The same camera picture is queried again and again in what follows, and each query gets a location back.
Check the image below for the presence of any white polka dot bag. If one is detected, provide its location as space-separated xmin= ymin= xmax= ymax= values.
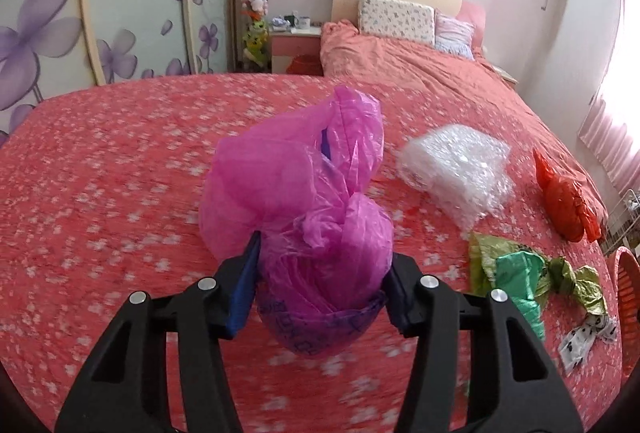
xmin=557 ymin=313 xmax=618 ymax=371

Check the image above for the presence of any magenta plastic bag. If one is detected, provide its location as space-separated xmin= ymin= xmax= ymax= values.
xmin=199 ymin=86 xmax=393 ymax=358

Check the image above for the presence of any small knotted orange plastic bag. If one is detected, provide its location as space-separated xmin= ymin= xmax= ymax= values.
xmin=532 ymin=148 xmax=603 ymax=243

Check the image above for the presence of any clear grey plastic bag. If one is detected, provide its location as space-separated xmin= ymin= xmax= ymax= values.
xmin=397 ymin=123 xmax=516 ymax=231

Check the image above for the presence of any bed with pink sheet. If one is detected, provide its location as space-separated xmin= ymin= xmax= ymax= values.
xmin=320 ymin=19 xmax=608 ymax=224

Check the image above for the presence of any orange laundry basket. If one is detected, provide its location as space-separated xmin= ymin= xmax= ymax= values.
xmin=612 ymin=245 xmax=640 ymax=364

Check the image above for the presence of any olive green plastic bag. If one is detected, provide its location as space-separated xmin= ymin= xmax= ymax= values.
xmin=467 ymin=233 xmax=608 ymax=316

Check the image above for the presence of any pink curtain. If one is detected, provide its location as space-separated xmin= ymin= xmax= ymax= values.
xmin=577 ymin=0 xmax=640 ymax=194

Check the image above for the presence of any white floral pillow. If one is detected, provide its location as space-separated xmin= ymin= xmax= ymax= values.
xmin=357 ymin=0 xmax=437 ymax=46

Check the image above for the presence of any pink striped pillow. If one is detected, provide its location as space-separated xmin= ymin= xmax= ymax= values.
xmin=434 ymin=10 xmax=476 ymax=60

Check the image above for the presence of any pink and white nightstand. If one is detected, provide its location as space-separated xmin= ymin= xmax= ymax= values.
xmin=492 ymin=63 xmax=521 ymax=87
xmin=270 ymin=24 xmax=323 ymax=75

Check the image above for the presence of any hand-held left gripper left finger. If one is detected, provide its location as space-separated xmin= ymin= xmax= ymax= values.
xmin=54 ymin=230 xmax=263 ymax=433

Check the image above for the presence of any clear plush toy tube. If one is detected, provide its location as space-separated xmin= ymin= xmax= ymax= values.
xmin=239 ymin=0 xmax=273 ymax=74

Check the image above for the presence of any white wire rack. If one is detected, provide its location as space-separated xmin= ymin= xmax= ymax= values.
xmin=605 ymin=188 xmax=640 ymax=259

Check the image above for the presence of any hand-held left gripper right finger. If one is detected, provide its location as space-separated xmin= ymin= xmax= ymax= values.
xmin=381 ymin=253 xmax=586 ymax=433

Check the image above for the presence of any red floral blanket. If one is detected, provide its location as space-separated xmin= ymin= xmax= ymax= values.
xmin=0 ymin=73 xmax=631 ymax=433

